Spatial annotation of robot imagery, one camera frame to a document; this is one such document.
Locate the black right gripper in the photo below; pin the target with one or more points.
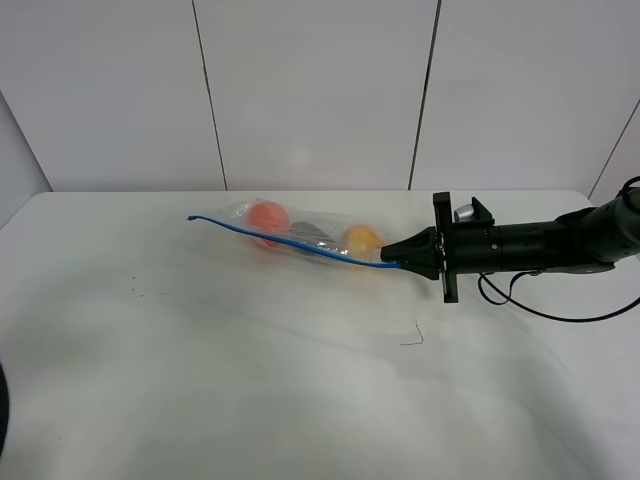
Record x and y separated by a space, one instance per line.
464 248

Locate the clear zip bag blue seal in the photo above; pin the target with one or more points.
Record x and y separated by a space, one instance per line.
233 218

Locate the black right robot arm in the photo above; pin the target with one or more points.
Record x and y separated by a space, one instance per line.
590 240

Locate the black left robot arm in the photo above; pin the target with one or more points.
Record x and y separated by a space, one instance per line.
4 409

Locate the yellow lemon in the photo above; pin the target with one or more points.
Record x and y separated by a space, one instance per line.
362 244

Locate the purple eggplant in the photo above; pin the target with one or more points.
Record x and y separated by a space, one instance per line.
315 238

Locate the orange tomato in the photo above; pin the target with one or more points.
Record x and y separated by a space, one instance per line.
269 217

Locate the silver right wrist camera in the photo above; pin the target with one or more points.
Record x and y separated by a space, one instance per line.
464 213

